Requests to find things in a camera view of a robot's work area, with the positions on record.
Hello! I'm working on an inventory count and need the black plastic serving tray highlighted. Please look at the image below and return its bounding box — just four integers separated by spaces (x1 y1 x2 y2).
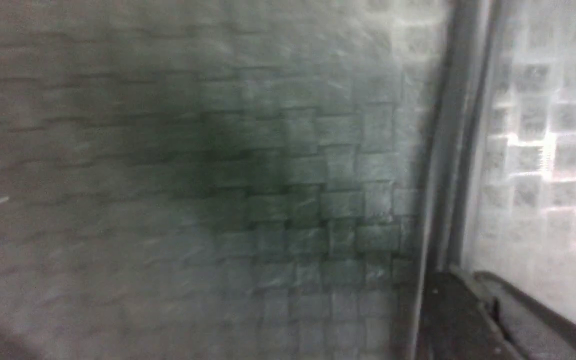
0 0 576 360

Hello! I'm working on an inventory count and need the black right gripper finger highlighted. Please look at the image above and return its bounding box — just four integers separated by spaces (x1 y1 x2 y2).
415 268 576 360

